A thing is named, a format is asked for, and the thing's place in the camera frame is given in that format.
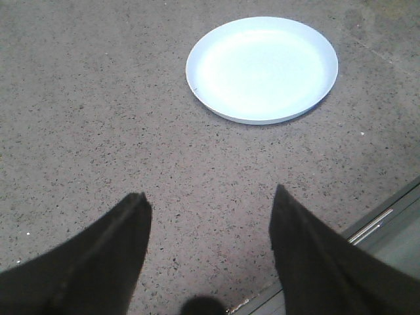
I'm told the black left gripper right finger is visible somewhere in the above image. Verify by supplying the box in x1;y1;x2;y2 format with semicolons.
269;184;419;314

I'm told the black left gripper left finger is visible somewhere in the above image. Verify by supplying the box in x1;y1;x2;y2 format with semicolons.
1;193;152;314

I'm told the light blue round plate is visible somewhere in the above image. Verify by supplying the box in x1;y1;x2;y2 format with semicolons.
185;16;339;125

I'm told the grey cabinet front under counter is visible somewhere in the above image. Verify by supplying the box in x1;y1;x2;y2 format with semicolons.
226;177;419;314

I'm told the silver cabinet handle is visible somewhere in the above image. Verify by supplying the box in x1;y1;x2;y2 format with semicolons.
348;208;394;245

